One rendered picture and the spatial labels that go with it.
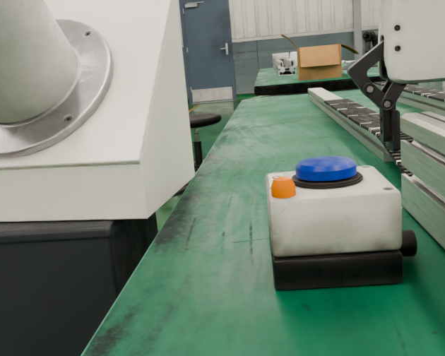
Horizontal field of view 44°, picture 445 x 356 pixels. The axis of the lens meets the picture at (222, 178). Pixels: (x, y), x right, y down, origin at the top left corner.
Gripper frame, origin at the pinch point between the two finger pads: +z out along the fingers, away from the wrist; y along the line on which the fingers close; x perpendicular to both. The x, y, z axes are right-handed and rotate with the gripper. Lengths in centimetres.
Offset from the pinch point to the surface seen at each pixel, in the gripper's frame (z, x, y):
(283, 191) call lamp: -0.9, 21.5, 15.9
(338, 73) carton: 4, -206, -22
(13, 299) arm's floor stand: 12.9, 4.3, 42.9
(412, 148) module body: -0.5, 9.3, 4.9
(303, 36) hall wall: -31, -1085, -86
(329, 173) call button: -1.4, 19.8, 12.9
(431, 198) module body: 2.3, 14.1, 4.9
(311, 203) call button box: -0.1, 21.8, 14.4
